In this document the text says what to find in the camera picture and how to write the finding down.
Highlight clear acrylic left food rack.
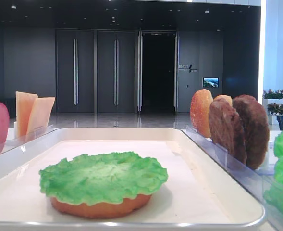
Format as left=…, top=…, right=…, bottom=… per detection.
left=0, top=125, right=55, bottom=155

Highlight orange sugared bread slice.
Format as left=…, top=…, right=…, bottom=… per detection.
left=190, top=89, right=213, bottom=138

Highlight rear brown meat patty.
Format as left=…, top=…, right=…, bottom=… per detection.
left=233, top=95, right=270, bottom=170

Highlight white rectangular serving tray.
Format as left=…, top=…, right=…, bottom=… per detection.
left=0, top=128, right=266, bottom=231

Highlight small wall display screen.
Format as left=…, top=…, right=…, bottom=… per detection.
left=202, top=78, right=219, bottom=88

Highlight orange bread slice on tray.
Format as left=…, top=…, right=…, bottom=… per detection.
left=50, top=194, right=152, bottom=218

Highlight dark double door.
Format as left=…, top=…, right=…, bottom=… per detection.
left=98, top=31, right=135, bottom=113
left=56, top=30, right=94, bottom=113

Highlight white pusher block behind cheese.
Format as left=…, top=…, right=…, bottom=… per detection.
left=13, top=121, right=18, bottom=139

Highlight left orange cheese slice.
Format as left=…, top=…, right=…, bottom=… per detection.
left=15, top=91, right=38, bottom=138

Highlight lower flower planter box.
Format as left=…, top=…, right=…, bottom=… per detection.
left=267, top=103, right=283, bottom=125

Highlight green lettuce leaf on bread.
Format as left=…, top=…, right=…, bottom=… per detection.
left=39, top=151, right=169, bottom=205

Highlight clear acrylic right food rack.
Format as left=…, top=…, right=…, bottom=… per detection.
left=185, top=125, right=283, bottom=231

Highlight upper flower planter box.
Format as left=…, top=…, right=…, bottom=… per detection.
left=263, top=89, right=283, bottom=108

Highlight right yellow cheese slice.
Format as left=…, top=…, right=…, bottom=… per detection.
left=27, top=97, right=55, bottom=134

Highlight front brown meat patty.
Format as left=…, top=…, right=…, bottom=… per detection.
left=209, top=98, right=247, bottom=164

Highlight open glass door frame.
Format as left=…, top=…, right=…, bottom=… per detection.
left=140, top=31, right=176, bottom=114

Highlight left dark double door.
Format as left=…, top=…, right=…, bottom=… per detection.
left=56, top=30, right=94, bottom=113

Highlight brown meat patty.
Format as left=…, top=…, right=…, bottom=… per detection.
left=209, top=98, right=247, bottom=164
left=233, top=95, right=270, bottom=170

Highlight middle dark double door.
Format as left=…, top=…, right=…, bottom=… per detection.
left=98, top=31, right=135, bottom=113

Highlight clear acrylic food rack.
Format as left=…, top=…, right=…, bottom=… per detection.
left=0, top=125, right=55, bottom=155
left=185, top=125, right=283, bottom=231

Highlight flower planter box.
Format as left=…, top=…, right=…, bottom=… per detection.
left=263, top=89, right=283, bottom=108
left=267, top=103, right=283, bottom=125

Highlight tan bread slice behind patties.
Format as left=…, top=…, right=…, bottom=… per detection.
left=213, top=94, right=233, bottom=107

